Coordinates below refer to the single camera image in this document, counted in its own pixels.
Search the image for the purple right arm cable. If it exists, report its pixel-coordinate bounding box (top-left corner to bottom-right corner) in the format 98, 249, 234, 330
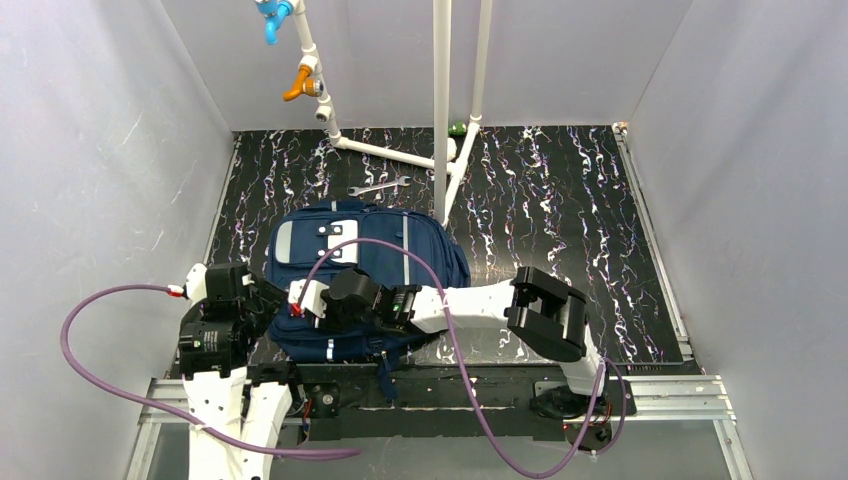
291, 238, 629, 480

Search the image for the white PVC pipe frame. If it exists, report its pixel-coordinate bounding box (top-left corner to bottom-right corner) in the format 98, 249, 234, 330
284, 1, 494, 225

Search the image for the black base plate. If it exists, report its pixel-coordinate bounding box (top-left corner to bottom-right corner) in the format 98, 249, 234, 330
248, 362, 637, 445

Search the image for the silver wrench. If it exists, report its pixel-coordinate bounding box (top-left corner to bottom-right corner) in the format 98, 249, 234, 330
347, 175, 411, 197

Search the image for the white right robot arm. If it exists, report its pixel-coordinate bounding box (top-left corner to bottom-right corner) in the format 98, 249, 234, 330
303, 267, 606, 417

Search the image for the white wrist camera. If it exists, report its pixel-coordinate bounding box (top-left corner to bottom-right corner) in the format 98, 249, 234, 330
166, 263, 207, 306
288, 279, 329, 318

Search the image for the orange tap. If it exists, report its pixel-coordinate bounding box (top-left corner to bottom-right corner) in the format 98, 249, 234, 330
282, 65, 324, 102

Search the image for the aluminium frame rail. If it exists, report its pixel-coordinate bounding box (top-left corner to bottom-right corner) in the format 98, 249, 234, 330
125, 122, 757, 480

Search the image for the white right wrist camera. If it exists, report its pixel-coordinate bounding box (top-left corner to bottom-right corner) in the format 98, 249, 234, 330
288, 279, 329, 318

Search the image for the green tap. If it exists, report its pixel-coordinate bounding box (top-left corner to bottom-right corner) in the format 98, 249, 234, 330
447, 122, 468, 138

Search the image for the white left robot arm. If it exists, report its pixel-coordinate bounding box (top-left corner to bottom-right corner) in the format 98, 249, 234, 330
178, 263, 293, 479

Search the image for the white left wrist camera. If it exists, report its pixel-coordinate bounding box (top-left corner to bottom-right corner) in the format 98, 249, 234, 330
166, 263, 207, 306

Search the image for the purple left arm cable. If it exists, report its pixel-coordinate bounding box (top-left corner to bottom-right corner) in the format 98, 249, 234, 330
59, 284, 362, 462

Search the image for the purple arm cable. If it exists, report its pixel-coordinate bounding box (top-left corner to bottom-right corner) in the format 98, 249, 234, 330
59, 284, 362, 462
291, 238, 629, 480

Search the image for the navy blue student backpack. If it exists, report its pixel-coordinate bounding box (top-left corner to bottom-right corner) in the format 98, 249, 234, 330
265, 200, 471, 401

